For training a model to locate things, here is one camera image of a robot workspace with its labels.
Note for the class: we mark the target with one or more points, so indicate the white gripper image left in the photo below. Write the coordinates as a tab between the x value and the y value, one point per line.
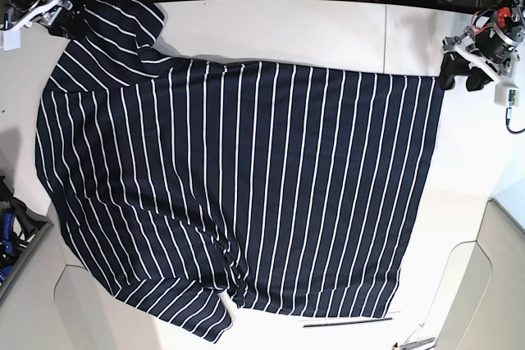
56	15

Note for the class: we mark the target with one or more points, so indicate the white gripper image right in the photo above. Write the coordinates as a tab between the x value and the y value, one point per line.
485	57

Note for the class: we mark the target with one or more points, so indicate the navy white striped T-shirt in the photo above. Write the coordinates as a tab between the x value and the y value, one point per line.
294	189

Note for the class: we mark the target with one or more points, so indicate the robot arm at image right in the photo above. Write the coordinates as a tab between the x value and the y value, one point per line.
505	16

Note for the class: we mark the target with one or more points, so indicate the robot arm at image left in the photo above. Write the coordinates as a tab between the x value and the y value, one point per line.
22	5

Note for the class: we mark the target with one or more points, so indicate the grey bin with blue items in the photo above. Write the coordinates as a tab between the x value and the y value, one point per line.
21	233

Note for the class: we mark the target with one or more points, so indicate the small metal stand bottom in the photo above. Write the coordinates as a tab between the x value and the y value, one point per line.
419	339

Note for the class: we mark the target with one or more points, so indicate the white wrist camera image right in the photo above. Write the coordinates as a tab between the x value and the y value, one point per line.
506	94

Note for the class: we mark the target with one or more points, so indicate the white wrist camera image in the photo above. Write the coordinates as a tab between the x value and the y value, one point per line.
506	94
10	40

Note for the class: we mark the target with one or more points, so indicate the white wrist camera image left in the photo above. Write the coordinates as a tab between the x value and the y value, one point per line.
10	40

